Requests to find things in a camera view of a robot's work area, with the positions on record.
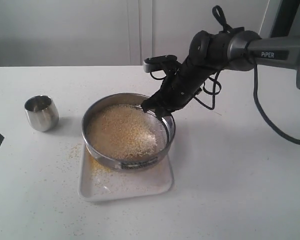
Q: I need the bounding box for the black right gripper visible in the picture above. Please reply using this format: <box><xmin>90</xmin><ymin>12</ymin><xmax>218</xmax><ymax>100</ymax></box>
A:
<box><xmin>140</xmin><ymin>56</ymin><xmax>215</xmax><ymax>122</ymax></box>

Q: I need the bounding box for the pile of tan sand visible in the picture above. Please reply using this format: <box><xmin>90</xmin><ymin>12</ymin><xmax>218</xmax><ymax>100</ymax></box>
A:
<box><xmin>86</xmin><ymin>104</ymin><xmax>158</xmax><ymax>160</ymax></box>

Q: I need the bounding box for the round steel sieve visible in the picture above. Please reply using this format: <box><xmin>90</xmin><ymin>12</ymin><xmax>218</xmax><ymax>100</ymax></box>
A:
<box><xmin>81</xmin><ymin>92</ymin><xmax>176</xmax><ymax>173</ymax></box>

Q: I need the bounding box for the stainless steel cup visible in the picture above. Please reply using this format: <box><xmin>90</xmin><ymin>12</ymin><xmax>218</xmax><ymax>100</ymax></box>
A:
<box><xmin>24</xmin><ymin>95</ymin><xmax>59</xmax><ymax>132</ymax></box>

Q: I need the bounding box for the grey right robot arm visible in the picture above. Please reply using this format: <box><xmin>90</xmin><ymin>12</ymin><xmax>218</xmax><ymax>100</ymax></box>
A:
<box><xmin>141</xmin><ymin>30</ymin><xmax>300</xmax><ymax>117</ymax></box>

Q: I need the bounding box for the yellow millet pile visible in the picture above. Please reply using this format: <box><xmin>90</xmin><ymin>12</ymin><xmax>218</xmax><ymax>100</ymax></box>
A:
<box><xmin>88</xmin><ymin>155</ymin><xmax>117</xmax><ymax>189</ymax></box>

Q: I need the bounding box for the white plastic tray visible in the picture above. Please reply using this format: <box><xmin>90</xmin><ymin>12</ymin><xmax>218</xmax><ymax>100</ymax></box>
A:
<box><xmin>78</xmin><ymin>146</ymin><xmax>174</xmax><ymax>203</ymax></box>

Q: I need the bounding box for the white cabinet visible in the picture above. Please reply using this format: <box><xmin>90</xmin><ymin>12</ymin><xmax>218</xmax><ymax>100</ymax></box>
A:
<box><xmin>0</xmin><ymin>0</ymin><xmax>280</xmax><ymax>67</ymax></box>

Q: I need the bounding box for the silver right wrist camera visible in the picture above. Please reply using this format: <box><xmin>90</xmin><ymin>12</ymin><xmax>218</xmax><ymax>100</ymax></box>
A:
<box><xmin>143</xmin><ymin>54</ymin><xmax>179</xmax><ymax>73</ymax></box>

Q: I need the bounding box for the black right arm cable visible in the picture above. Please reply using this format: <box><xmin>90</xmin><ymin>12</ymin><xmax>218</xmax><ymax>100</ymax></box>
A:
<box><xmin>149</xmin><ymin>5</ymin><xmax>300</xmax><ymax>147</ymax></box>

